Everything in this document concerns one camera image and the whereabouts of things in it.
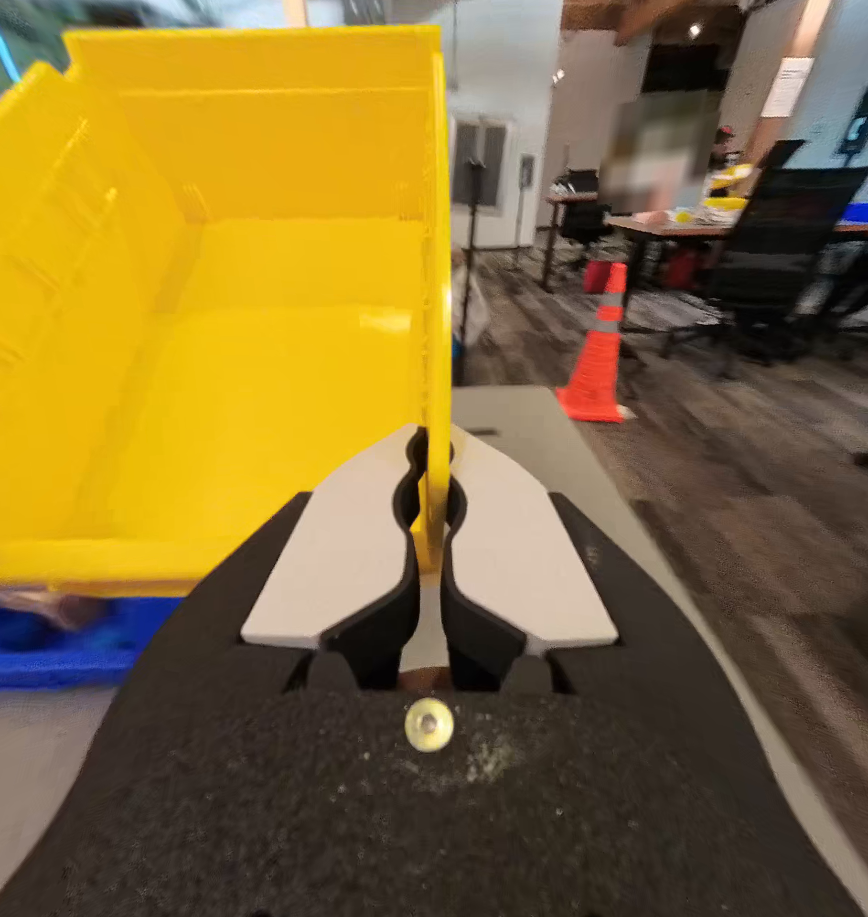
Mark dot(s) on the orange traffic cone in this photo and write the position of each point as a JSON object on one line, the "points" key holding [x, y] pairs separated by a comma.
{"points": [[598, 358]]}

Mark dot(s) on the white printed sheet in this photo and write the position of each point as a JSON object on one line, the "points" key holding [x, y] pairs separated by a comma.
{"points": [[477, 301]]}

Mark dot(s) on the wooden table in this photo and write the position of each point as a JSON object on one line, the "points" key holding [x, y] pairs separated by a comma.
{"points": [[692, 228]]}

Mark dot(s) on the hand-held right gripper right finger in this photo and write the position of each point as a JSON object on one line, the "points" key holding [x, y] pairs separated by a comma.
{"points": [[527, 566]]}

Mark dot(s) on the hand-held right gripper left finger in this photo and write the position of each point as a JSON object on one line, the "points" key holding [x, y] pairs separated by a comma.
{"points": [[333, 566]]}

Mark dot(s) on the grey framed wall panel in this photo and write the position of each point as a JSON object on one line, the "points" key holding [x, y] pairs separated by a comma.
{"points": [[480, 161]]}

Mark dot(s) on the blue plastic box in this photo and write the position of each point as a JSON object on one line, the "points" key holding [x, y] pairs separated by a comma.
{"points": [[47, 659]]}

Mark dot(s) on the yellow plastic box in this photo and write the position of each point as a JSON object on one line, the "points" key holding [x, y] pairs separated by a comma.
{"points": [[262, 358]]}

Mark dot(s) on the black tripod stand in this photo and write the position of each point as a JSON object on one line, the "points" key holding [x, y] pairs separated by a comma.
{"points": [[472, 229]]}

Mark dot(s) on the black office chair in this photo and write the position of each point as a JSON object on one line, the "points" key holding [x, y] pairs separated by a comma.
{"points": [[763, 251], [584, 215]]}

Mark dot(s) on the red bag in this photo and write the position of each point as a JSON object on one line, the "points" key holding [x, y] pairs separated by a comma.
{"points": [[597, 276], [683, 269]]}

